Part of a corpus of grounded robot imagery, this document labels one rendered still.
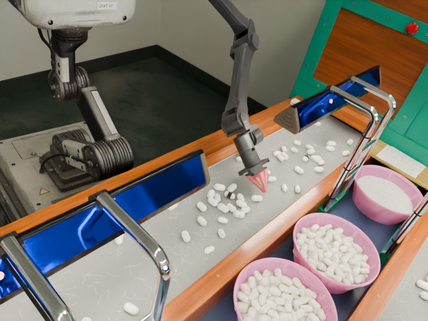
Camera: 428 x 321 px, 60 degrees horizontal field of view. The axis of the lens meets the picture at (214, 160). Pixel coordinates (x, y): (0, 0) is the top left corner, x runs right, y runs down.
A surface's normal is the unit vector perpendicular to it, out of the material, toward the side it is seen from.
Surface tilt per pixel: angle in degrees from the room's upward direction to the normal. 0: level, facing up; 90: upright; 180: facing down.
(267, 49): 90
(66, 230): 58
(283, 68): 90
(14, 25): 90
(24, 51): 90
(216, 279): 0
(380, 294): 0
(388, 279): 0
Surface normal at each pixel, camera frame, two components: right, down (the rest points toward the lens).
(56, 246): 0.72, 0.06
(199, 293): 0.21, -0.77
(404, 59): -0.66, 0.35
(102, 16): 0.64, 0.58
